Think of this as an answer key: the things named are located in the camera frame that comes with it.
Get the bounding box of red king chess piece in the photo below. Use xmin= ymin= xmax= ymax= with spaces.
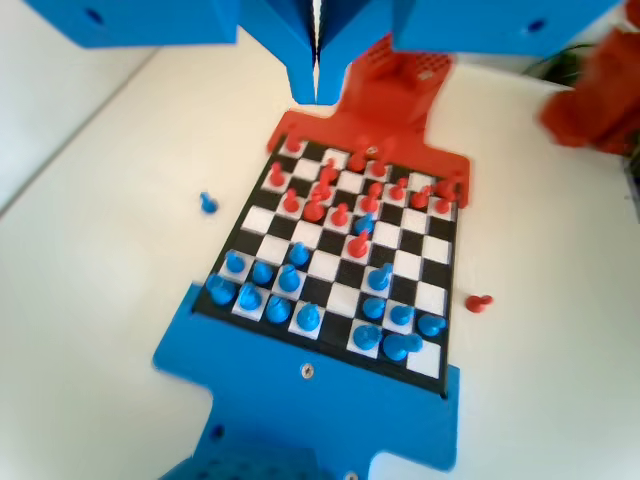
xmin=367 ymin=149 xmax=389 ymax=177

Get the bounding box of black and white chess board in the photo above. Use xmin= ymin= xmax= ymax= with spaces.
xmin=192 ymin=137 xmax=461 ymax=400

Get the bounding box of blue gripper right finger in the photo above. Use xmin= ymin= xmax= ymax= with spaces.
xmin=318 ymin=0 xmax=621 ymax=105

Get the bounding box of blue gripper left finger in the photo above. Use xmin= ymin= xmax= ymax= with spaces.
xmin=22 ymin=0 xmax=318 ymax=105

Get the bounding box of blue queen chess piece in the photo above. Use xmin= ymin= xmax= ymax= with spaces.
xmin=294 ymin=302 xmax=324 ymax=332

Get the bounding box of group of red chess pieces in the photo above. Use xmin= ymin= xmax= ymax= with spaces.
xmin=264 ymin=109 xmax=474 ymax=209

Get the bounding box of red robot arm with honeycomb base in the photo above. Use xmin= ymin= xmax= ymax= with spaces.
xmin=342 ymin=32 xmax=459 ymax=134

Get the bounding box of blue base plate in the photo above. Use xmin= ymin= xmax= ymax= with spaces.
xmin=152 ymin=282 xmax=461 ymax=480

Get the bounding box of red robot arm with wires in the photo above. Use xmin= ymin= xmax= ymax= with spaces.
xmin=537 ymin=0 xmax=640 ymax=156

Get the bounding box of blue rook chess piece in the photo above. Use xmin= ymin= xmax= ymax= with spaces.
xmin=206 ymin=273 xmax=237 ymax=306
xmin=352 ymin=323 xmax=382 ymax=351

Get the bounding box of blue knight chess piece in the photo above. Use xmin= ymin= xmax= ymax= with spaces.
xmin=367 ymin=263 xmax=394 ymax=294
xmin=236 ymin=282 xmax=263 ymax=312

